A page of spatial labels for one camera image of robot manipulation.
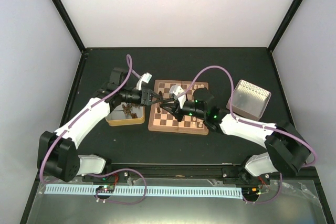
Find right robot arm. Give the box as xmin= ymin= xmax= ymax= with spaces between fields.
xmin=159 ymin=86 xmax=312 ymax=184

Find yellow metal tin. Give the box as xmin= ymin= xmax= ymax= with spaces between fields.
xmin=106 ymin=102 xmax=145 ymax=126

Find black frame post right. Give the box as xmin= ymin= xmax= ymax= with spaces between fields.
xmin=267 ymin=0 xmax=303 ymax=53

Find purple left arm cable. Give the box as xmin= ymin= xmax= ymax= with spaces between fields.
xmin=39 ymin=54 xmax=147 ymax=205

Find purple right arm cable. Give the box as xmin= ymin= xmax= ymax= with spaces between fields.
xmin=189 ymin=65 xmax=317 ymax=205

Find right controller board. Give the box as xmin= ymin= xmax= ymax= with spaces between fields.
xmin=241 ymin=187 xmax=265 ymax=196

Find black frame post left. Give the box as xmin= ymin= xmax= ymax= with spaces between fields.
xmin=51 ymin=0 xmax=86 ymax=52

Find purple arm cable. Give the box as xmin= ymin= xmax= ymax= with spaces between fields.
xmin=39 ymin=54 xmax=147 ymax=205
xmin=189 ymin=65 xmax=317 ymax=205

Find controller board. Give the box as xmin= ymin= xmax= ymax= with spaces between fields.
xmin=96 ymin=185 xmax=114 ymax=193
xmin=241 ymin=187 xmax=265 ymax=196

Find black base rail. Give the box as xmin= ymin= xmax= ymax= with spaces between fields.
xmin=39 ymin=163 xmax=318 ymax=183

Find left controller board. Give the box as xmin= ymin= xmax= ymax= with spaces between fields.
xmin=96 ymin=185 xmax=114 ymax=193

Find wooden chess board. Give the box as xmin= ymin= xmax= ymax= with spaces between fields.
xmin=148 ymin=80 xmax=208 ymax=135

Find black frame post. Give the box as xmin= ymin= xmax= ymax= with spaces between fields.
xmin=267 ymin=0 xmax=303 ymax=53
xmin=51 ymin=0 xmax=86 ymax=52

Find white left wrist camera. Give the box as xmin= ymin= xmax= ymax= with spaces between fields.
xmin=136 ymin=72 xmax=152 ymax=91

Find white slotted cable duct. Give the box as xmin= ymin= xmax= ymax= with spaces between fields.
xmin=44 ymin=184 xmax=243 ymax=199

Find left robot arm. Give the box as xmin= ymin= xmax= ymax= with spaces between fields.
xmin=37 ymin=68 xmax=158 ymax=183

